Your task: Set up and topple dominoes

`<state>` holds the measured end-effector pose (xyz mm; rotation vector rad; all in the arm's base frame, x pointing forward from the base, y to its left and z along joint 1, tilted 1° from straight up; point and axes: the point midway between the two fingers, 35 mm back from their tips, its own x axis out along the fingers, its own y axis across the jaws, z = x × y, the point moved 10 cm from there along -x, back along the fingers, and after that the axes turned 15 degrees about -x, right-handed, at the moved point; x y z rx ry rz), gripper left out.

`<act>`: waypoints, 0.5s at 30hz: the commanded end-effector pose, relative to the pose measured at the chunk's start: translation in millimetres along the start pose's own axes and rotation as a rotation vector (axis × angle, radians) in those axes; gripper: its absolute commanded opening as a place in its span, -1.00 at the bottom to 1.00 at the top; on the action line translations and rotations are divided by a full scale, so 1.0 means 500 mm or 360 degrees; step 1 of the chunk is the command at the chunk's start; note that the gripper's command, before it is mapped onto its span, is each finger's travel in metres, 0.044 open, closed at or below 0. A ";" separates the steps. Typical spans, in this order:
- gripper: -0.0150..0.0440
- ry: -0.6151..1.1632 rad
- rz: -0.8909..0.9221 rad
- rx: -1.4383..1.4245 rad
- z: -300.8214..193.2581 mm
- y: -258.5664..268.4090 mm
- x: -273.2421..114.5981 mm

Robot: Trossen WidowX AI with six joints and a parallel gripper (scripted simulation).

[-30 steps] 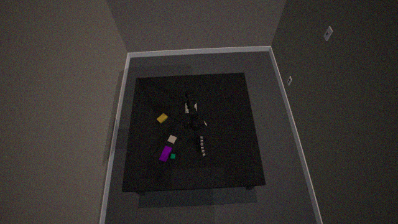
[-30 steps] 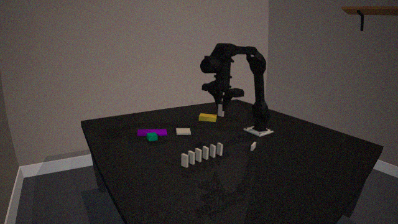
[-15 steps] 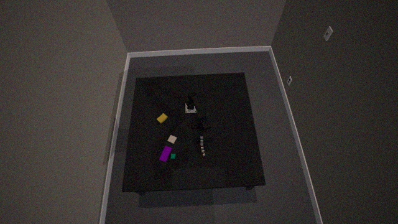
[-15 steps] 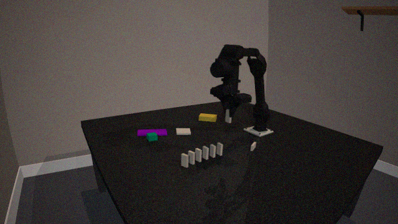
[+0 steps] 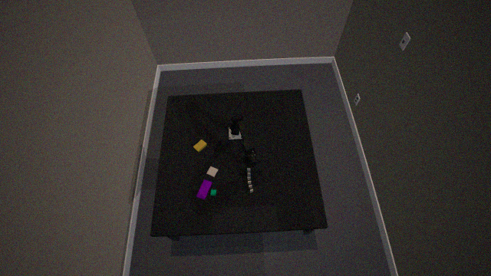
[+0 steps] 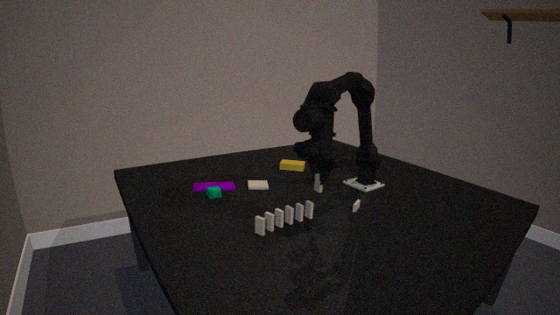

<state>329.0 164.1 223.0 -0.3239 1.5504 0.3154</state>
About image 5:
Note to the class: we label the purple rectangular block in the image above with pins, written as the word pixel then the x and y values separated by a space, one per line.
pixel 203 190

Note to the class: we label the yellow rectangular block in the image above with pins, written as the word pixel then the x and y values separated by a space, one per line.
pixel 199 146

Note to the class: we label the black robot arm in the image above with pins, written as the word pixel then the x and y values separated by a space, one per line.
pixel 248 147

